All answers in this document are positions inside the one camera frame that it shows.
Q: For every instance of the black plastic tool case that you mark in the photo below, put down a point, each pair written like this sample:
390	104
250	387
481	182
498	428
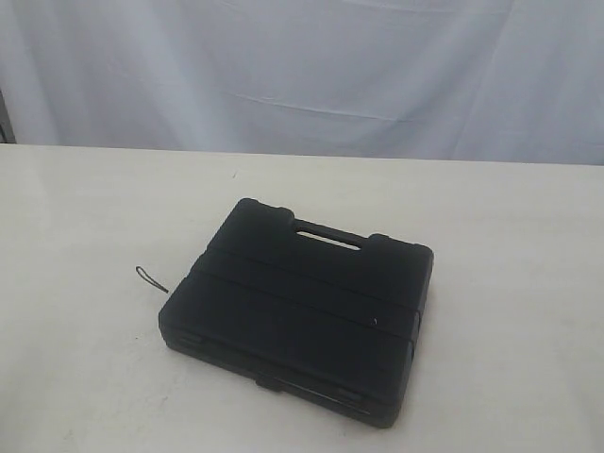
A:
327	315

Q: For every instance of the yellow tape measure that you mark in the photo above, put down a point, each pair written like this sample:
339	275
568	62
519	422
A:
151	281

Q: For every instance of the white backdrop cloth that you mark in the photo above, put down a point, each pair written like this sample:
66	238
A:
473	80

